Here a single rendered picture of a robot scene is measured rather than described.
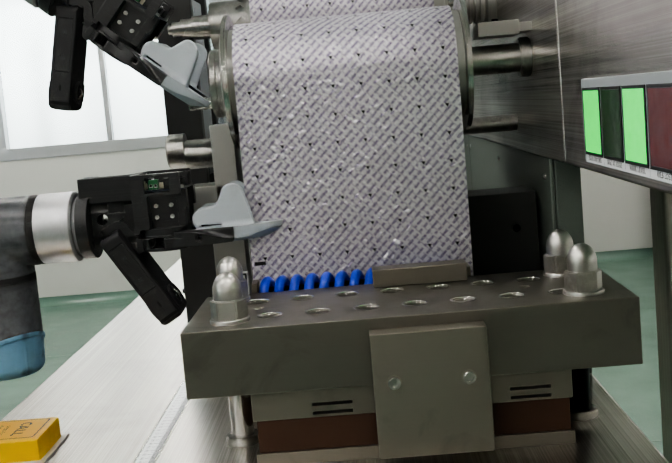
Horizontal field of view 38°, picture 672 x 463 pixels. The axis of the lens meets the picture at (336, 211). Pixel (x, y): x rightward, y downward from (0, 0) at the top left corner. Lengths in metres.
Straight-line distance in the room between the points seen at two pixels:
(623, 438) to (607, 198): 5.94
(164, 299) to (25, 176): 5.95
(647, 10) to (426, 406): 0.38
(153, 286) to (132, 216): 0.08
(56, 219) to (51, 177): 5.88
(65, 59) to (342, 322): 0.45
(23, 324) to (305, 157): 0.35
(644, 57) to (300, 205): 0.46
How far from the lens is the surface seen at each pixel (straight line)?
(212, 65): 1.07
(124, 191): 1.05
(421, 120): 1.03
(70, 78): 1.11
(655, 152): 0.66
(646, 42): 0.69
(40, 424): 1.05
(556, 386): 0.90
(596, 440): 0.92
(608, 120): 0.77
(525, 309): 0.87
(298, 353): 0.86
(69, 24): 1.11
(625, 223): 6.89
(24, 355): 1.10
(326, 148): 1.03
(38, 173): 6.95
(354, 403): 0.89
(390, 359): 0.84
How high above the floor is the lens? 1.22
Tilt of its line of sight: 6 degrees down
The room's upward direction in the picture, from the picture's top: 5 degrees counter-clockwise
